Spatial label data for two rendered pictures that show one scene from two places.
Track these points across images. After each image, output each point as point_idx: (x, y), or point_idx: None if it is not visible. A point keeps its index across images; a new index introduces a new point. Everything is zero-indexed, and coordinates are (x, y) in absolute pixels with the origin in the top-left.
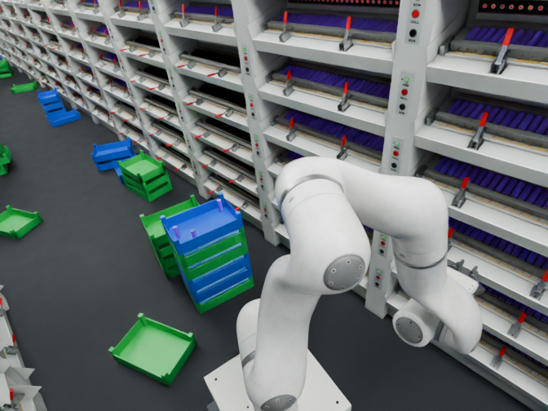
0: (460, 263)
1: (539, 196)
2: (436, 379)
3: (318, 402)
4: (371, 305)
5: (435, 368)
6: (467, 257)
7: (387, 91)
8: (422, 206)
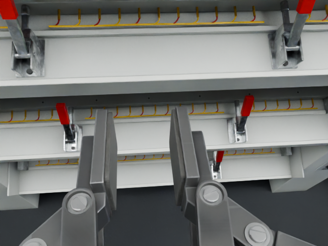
0: (104, 159)
1: None
2: (157, 236)
3: None
4: (5, 205)
5: (146, 221)
6: (99, 49)
7: None
8: None
